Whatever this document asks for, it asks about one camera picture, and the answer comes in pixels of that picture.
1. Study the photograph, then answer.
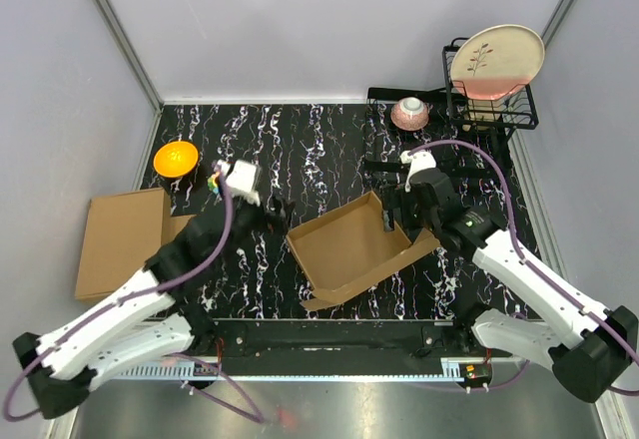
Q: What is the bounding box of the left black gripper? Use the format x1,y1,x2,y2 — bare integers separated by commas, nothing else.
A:
218,175,298,266

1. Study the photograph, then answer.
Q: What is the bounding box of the brown cardboard box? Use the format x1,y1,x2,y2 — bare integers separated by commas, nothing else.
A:
287,192,439,311
75,188,192,304

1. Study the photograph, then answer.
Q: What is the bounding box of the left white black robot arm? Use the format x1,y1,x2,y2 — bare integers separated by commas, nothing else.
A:
13,198,295,419

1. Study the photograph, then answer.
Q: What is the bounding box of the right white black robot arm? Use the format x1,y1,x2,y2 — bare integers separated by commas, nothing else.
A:
380,169,638,403

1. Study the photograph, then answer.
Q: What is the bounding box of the closed brown cardboard box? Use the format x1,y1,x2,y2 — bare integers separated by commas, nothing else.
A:
75,188,192,304

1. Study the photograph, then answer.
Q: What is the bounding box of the colourful flower toy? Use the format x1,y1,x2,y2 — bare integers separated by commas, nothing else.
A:
207,173,221,195

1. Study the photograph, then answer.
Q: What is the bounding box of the pink patterned ceramic bowl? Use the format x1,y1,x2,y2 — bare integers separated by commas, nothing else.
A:
390,97,429,132

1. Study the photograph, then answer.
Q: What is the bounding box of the orange bowl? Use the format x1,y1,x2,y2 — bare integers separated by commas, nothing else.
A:
153,141,199,179

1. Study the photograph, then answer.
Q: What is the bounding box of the beige cup in rack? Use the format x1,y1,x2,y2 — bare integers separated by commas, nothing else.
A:
464,99,503,122

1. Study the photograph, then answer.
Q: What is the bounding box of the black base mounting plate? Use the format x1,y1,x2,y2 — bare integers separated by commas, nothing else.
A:
169,319,488,360

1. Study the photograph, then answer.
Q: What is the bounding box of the beige plate with leaf pattern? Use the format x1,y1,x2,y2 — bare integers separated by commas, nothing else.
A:
449,24,545,101

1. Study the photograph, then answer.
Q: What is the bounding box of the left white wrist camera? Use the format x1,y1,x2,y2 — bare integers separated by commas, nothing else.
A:
214,160,262,206

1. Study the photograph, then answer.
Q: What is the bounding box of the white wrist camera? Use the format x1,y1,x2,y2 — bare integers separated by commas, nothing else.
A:
400,150,436,193
214,160,262,206

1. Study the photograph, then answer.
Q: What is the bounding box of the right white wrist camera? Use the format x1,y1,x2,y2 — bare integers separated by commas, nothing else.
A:
400,150,436,193

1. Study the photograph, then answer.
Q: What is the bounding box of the black wire dish rack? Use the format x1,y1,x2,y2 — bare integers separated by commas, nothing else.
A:
362,37,539,180

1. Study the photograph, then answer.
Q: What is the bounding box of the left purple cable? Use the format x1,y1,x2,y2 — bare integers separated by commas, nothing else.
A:
2,172,266,425

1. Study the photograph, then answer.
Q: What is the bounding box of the purple cable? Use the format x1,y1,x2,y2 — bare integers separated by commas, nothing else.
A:
408,139,639,396
2,172,266,425

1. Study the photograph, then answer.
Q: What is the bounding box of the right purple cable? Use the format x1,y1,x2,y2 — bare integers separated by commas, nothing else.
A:
408,139,639,396

